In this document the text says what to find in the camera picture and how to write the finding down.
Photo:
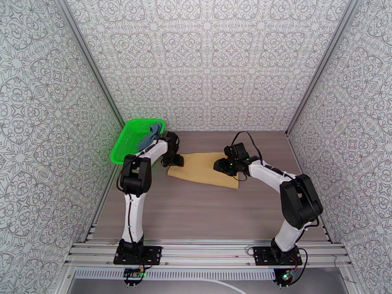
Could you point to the blue grey shirt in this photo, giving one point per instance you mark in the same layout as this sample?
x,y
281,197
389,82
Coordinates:
x,y
148,138

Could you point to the tan yellow cloth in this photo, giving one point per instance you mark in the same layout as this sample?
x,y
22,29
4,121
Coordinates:
x,y
199,169

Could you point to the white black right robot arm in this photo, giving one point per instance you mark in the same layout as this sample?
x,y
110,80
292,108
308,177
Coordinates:
x,y
288,238

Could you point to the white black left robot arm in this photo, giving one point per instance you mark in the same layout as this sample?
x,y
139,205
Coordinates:
x,y
134,210

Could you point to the green plastic laundry basket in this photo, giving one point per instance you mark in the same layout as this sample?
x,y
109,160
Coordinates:
x,y
131,140

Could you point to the white perforated strip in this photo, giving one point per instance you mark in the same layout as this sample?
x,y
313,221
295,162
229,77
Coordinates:
x,y
199,274

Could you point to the small green circuit board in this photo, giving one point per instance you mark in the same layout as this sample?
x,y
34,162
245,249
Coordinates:
x,y
288,276
134,274

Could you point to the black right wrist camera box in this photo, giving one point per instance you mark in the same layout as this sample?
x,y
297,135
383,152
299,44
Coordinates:
x,y
235,150

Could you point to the aluminium table edge rail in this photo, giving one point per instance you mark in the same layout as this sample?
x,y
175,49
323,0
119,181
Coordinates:
x,y
100,210
298,160

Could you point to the aluminium mounting rail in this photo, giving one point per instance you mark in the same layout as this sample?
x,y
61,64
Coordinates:
x,y
208,253

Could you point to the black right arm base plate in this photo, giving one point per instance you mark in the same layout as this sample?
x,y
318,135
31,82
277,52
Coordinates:
x,y
262,256

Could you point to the aluminium frame post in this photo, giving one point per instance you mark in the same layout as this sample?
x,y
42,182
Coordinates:
x,y
321,62
91,62

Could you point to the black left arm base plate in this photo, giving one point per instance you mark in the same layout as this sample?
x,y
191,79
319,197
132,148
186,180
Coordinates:
x,y
153,256

